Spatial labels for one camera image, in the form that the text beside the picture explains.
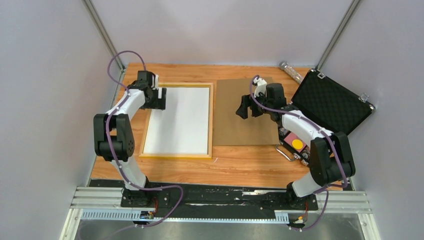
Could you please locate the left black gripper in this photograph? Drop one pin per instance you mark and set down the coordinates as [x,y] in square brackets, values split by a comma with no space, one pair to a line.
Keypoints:
[159,103]

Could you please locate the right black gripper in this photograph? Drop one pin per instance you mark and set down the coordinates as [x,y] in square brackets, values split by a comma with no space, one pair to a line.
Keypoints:
[247,101]

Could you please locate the yellow wooden picture frame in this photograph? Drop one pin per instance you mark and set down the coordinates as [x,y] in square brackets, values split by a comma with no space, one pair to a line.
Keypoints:
[179,155]

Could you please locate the brown cardboard backing board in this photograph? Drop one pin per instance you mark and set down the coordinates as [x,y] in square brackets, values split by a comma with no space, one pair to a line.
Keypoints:
[230,129]

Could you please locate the sunset landscape photo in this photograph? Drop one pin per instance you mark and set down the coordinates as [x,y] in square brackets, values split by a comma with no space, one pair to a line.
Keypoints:
[179,119]

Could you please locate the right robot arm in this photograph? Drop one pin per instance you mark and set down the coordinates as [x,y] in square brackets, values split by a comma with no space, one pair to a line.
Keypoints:
[330,154]

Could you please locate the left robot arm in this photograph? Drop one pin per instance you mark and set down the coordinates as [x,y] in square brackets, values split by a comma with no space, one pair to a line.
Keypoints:
[114,139]

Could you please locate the yellow round chip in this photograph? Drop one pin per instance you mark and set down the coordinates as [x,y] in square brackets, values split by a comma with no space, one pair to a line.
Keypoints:
[297,144]

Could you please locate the black aluminium chip case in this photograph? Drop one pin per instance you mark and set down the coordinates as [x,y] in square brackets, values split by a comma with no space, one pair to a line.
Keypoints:
[320,108]

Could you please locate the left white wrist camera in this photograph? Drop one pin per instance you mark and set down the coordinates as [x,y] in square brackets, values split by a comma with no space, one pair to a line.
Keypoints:
[155,81]

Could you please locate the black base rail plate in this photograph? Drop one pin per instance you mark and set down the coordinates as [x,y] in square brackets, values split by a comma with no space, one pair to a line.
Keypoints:
[195,202]

